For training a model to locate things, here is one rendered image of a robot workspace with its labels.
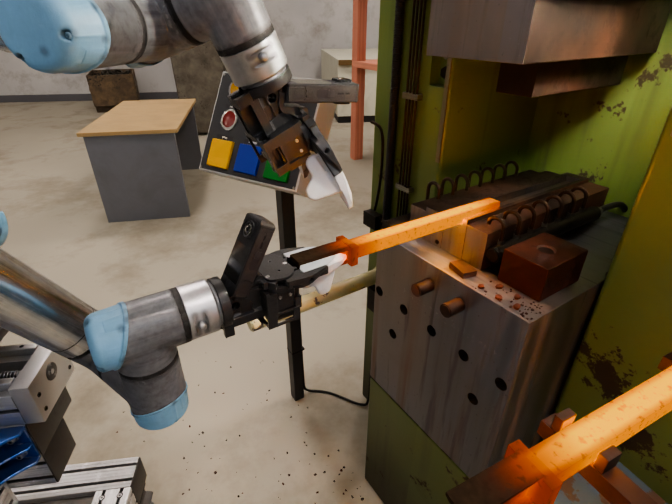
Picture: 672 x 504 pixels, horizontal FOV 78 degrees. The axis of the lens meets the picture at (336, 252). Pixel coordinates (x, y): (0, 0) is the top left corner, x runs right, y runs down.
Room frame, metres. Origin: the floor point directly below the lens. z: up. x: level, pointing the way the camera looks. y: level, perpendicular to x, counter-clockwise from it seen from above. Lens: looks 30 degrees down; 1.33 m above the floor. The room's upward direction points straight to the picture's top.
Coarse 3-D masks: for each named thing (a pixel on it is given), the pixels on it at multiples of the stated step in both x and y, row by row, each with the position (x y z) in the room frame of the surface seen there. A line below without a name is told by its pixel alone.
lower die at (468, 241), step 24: (456, 192) 0.89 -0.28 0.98; (480, 192) 0.87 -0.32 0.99; (504, 192) 0.84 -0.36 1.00; (552, 192) 0.85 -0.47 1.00; (576, 192) 0.86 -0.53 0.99; (600, 192) 0.87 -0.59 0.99; (480, 216) 0.72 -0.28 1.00; (528, 216) 0.74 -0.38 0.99; (552, 216) 0.77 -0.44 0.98; (432, 240) 0.76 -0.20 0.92; (456, 240) 0.71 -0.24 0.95; (480, 240) 0.67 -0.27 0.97; (504, 240) 0.69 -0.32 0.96; (480, 264) 0.66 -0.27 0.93
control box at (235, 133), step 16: (224, 80) 1.22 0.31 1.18; (224, 96) 1.19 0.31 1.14; (224, 112) 1.17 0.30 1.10; (320, 112) 1.04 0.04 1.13; (224, 128) 1.14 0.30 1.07; (240, 128) 1.12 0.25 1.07; (320, 128) 1.04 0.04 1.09; (208, 144) 1.14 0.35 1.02; (256, 144) 1.07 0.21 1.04; (224, 176) 1.11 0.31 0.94; (240, 176) 1.04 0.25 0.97; (256, 176) 1.02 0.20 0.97; (288, 192) 1.02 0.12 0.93; (304, 192) 0.97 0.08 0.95
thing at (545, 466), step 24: (648, 384) 0.31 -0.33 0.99; (600, 408) 0.28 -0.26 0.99; (624, 408) 0.28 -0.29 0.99; (648, 408) 0.28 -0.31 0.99; (576, 432) 0.25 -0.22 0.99; (600, 432) 0.25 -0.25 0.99; (624, 432) 0.25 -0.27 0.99; (528, 456) 0.22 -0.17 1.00; (552, 456) 0.23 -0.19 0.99; (576, 456) 0.23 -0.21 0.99; (480, 480) 0.20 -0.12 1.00; (504, 480) 0.20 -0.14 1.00; (528, 480) 0.20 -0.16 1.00; (552, 480) 0.20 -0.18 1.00
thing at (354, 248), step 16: (464, 208) 0.73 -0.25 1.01; (480, 208) 0.74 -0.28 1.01; (400, 224) 0.66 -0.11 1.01; (416, 224) 0.66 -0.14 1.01; (432, 224) 0.67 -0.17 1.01; (448, 224) 0.69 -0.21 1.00; (336, 240) 0.60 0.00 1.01; (352, 240) 0.60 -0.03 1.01; (368, 240) 0.60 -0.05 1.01; (384, 240) 0.61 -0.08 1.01; (400, 240) 0.63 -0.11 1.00; (304, 256) 0.54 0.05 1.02; (320, 256) 0.54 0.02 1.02; (352, 256) 0.56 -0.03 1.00
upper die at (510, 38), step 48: (432, 0) 0.82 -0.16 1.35; (480, 0) 0.74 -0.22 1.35; (528, 0) 0.67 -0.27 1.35; (576, 0) 0.71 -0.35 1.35; (624, 0) 0.79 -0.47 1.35; (432, 48) 0.81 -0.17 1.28; (480, 48) 0.73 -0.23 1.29; (528, 48) 0.66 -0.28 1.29; (576, 48) 0.73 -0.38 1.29; (624, 48) 0.82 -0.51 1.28
